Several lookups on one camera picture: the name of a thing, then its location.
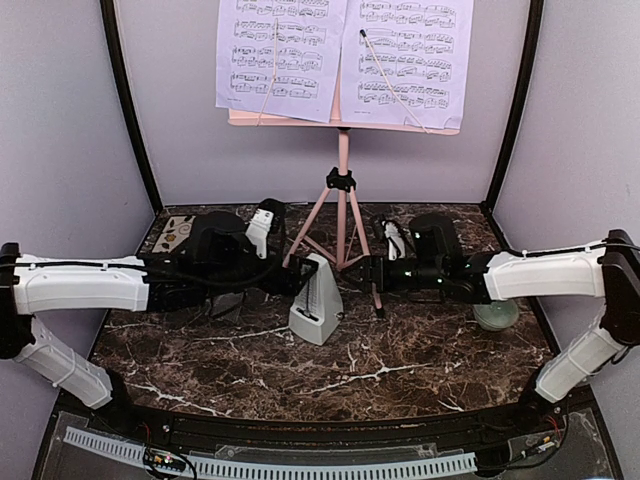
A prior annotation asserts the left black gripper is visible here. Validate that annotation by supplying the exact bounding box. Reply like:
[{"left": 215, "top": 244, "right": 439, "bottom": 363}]
[{"left": 203, "top": 247, "right": 318, "bottom": 301}]

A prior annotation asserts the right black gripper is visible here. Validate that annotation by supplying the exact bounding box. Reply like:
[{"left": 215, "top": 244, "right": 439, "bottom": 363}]
[{"left": 340, "top": 255, "right": 445, "bottom": 294}]

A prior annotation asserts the white metronome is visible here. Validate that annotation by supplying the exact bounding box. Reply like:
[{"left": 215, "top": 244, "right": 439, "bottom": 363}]
[{"left": 288, "top": 253, "right": 344, "bottom": 345}]

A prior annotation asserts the pink music stand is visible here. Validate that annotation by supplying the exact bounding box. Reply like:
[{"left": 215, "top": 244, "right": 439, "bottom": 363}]
[{"left": 227, "top": 0, "right": 464, "bottom": 319}]

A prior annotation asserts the purple sheet music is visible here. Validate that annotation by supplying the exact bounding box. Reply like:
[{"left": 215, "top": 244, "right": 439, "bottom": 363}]
[
  {"left": 340, "top": 0, "right": 474, "bottom": 130},
  {"left": 216, "top": 0, "right": 347, "bottom": 123}
]

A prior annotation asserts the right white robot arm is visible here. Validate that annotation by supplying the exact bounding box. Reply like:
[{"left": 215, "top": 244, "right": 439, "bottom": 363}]
[{"left": 345, "top": 214, "right": 639, "bottom": 434}]

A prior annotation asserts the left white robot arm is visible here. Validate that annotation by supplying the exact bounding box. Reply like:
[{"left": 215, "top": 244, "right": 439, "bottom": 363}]
[{"left": 1, "top": 207, "right": 319, "bottom": 436}]

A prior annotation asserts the floral ceramic tile coaster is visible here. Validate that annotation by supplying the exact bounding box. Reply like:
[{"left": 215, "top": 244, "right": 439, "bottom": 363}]
[{"left": 150, "top": 215, "right": 196, "bottom": 254}]

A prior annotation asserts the pale green bowl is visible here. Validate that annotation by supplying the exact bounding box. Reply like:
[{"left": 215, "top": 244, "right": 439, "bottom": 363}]
[{"left": 472, "top": 300, "right": 519, "bottom": 332}]

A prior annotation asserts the small circuit board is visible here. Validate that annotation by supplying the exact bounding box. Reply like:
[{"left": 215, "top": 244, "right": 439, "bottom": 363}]
[{"left": 143, "top": 449, "right": 187, "bottom": 472}]

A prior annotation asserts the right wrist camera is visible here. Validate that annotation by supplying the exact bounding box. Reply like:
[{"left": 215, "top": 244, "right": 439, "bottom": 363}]
[{"left": 374, "top": 216, "right": 407, "bottom": 261}]

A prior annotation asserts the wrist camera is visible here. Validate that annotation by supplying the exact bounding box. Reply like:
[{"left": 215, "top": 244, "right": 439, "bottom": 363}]
[
  {"left": 374, "top": 216, "right": 407, "bottom": 261},
  {"left": 245, "top": 198, "right": 286, "bottom": 260}
]

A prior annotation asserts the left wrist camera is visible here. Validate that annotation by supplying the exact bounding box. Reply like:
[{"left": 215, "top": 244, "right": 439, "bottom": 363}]
[{"left": 245, "top": 198, "right": 286, "bottom": 260}]

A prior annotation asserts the white slotted cable duct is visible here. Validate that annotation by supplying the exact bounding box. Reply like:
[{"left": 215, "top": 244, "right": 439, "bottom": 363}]
[{"left": 63, "top": 427, "right": 477, "bottom": 479}]

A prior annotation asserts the right black frame post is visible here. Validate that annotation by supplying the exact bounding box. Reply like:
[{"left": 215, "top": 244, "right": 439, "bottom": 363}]
[{"left": 481, "top": 0, "right": 545, "bottom": 216}]

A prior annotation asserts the black frame post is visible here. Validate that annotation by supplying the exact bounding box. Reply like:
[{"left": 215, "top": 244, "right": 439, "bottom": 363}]
[
  {"left": 481, "top": 0, "right": 545, "bottom": 216},
  {"left": 99, "top": 0, "right": 164, "bottom": 215}
]

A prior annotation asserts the left black frame post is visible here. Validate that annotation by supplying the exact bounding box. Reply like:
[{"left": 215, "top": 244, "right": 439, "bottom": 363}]
[{"left": 99, "top": 0, "right": 164, "bottom": 215}]

